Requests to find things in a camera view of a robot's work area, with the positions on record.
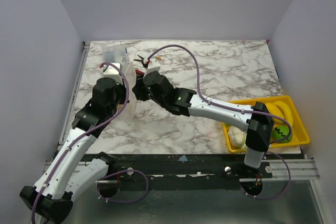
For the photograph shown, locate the yellow toy banana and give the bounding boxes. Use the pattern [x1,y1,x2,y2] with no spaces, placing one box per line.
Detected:
[266,101,293,127]

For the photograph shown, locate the yellow plastic tray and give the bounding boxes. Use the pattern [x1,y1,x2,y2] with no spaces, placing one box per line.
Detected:
[222,95,310,153]

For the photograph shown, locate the yellow handled pliers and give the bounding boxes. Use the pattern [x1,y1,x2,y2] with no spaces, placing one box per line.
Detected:
[134,55,156,68]

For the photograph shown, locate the clear plastic parts box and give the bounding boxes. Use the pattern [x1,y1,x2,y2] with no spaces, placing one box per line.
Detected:
[102,45,129,64]

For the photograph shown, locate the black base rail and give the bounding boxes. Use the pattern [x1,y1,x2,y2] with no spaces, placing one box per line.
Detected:
[97,154,272,193]

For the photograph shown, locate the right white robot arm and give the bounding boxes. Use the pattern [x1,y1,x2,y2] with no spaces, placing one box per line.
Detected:
[132,71,274,178]

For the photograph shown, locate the green toy pepper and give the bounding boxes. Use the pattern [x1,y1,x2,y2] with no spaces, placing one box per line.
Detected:
[272,125,292,143]

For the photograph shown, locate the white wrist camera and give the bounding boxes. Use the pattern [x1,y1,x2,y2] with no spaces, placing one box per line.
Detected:
[101,63,123,84]
[145,59,161,75]

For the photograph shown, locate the clear zip top bag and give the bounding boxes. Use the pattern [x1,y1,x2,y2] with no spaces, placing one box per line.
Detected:
[115,61,139,125]

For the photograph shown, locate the white toy cauliflower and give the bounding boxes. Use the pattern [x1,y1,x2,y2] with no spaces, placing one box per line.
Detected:
[228,126,247,149]

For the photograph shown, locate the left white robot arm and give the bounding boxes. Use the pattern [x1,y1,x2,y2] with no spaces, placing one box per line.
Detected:
[19,77,130,223]

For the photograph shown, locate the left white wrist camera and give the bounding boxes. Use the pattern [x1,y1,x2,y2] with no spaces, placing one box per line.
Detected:
[101,63,123,84]

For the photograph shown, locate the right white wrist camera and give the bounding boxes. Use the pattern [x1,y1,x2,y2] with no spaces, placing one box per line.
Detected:
[145,59,161,75]

